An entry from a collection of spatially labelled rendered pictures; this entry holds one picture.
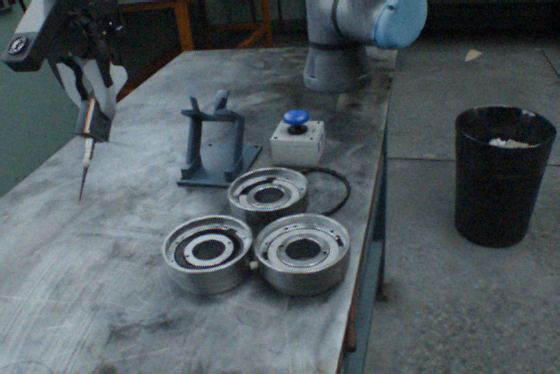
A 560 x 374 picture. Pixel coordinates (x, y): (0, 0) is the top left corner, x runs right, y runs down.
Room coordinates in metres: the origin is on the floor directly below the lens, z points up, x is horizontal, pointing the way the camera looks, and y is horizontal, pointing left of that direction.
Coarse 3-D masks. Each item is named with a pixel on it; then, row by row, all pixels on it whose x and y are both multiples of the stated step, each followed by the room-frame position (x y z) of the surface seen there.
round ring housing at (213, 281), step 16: (192, 224) 0.51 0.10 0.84; (208, 224) 0.51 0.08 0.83; (224, 224) 0.51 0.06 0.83; (240, 224) 0.49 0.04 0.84; (176, 240) 0.49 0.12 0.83; (208, 240) 0.48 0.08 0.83; (224, 240) 0.48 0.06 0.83; (192, 256) 0.45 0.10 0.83; (208, 256) 0.48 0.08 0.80; (224, 256) 0.45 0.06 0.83; (240, 256) 0.43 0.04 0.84; (176, 272) 0.42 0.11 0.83; (192, 272) 0.41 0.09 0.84; (208, 272) 0.41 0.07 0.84; (224, 272) 0.41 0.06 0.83; (240, 272) 0.42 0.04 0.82; (192, 288) 0.41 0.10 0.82; (208, 288) 0.41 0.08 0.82; (224, 288) 0.42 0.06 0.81
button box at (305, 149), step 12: (276, 132) 0.71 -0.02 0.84; (288, 132) 0.71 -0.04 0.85; (300, 132) 0.70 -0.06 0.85; (312, 132) 0.70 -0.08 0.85; (276, 144) 0.69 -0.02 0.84; (288, 144) 0.68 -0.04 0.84; (300, 144) 0.67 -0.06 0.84; (312, 144) 0.67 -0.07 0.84; (324, 144) 0.73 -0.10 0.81; (276, 156) 0.69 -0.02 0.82; (288, 156) 0.68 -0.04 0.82; (300, 156) 0.68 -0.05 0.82; (312, 156) 0.67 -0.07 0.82
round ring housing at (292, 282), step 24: (288, 216) 0.49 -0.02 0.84; (312, 216) 0.49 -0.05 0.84; (264, 240) 0.47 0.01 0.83; (288, 240) 0.46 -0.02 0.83; (312, 240) 0.46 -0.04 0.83; (336, 240) 0.45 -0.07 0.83; (264, 264) 0.41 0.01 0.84; (288, 264) 0.42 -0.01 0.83; (312, 264) 0.41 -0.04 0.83; (336, 264) 0.40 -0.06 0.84; (288, 288) 0.39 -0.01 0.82; (312, 288) 0.39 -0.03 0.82
